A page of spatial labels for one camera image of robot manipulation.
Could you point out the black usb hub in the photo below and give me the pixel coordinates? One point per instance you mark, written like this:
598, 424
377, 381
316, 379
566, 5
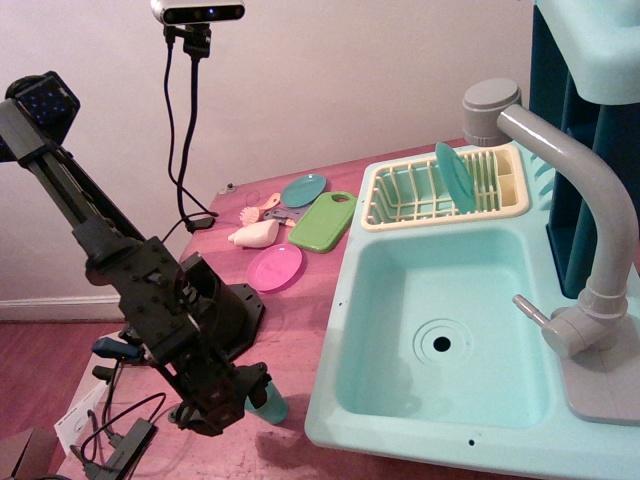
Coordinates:
126, 454

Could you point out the grey toy faucet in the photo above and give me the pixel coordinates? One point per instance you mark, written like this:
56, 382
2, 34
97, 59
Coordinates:
598, 344

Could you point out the cardboard box corner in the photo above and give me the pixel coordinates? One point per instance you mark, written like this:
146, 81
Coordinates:
28, 454

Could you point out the teal plate in rack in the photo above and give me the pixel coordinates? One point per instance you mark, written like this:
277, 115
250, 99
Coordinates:
456, 178

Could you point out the silver depth camera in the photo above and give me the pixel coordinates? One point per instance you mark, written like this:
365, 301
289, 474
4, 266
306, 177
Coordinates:
173, 13

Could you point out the white paper sheet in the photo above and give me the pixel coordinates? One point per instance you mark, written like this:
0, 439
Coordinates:
88, 393

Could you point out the grey toy utensil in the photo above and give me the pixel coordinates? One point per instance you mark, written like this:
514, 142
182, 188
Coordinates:
284, 216

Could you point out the cream dish rack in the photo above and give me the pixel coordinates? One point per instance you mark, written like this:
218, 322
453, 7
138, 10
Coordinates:
410, 192

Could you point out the teal plastic cup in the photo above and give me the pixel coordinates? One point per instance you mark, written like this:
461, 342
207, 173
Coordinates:
274, 410

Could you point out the cream soap bottle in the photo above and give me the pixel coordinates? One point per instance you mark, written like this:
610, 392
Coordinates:
257, 235

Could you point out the dark teal toy cabinet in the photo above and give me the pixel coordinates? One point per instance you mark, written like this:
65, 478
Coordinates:
593, 224

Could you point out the black camera stand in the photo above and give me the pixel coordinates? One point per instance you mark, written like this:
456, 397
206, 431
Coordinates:
197, 45

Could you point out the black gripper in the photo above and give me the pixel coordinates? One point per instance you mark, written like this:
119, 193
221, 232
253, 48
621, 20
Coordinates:
213, 390

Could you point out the pink plastic plate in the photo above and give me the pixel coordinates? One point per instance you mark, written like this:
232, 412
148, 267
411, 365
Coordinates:
274, 267

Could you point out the blue clamp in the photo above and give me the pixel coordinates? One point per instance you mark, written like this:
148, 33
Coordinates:
109, 348

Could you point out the pink dish brush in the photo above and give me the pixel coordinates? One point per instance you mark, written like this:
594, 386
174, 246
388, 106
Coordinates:
252, 214

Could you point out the light teal upper shelf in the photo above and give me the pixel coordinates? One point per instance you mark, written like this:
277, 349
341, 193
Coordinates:
599, 42

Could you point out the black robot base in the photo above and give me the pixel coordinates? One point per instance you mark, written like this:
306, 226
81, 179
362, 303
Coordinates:
229, 316

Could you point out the green cutting board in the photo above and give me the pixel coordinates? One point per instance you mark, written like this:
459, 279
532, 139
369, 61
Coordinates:
324, 223

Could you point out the light teal toy sink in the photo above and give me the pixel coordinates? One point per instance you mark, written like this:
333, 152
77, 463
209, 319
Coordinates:
427, 358

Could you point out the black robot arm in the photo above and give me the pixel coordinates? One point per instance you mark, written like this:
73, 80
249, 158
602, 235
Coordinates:
182, 319

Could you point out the teal plate on table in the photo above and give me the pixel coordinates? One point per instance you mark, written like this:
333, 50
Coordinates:
303, 190

